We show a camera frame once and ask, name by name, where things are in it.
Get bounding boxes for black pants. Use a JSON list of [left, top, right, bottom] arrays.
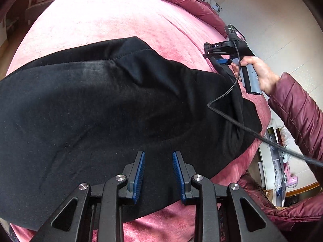
[[1, 37, 262, 231]]

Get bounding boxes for person's right hand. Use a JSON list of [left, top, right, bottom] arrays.
[[240, 56, 280, 96]]

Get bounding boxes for maroon jacket right sleeve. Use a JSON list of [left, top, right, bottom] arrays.
[[267, 72, 323, 165]]

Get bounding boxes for maroon jacket sleeve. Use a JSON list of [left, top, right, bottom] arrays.
[[238, 173, 322, 232], [267, 72, 323, 165]]

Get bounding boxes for white shelf with clutter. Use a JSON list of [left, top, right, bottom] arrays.
[[257, 126, 319, 207]]

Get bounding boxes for maroon jacket left sleeve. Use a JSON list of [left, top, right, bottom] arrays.
[[238, 173, 322, 232]]

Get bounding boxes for pink bed with sheet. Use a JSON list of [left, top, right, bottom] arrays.
[[6, 0, 260, 241]]

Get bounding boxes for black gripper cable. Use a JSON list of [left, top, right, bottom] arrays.
[[207, 39, 323, 168]]

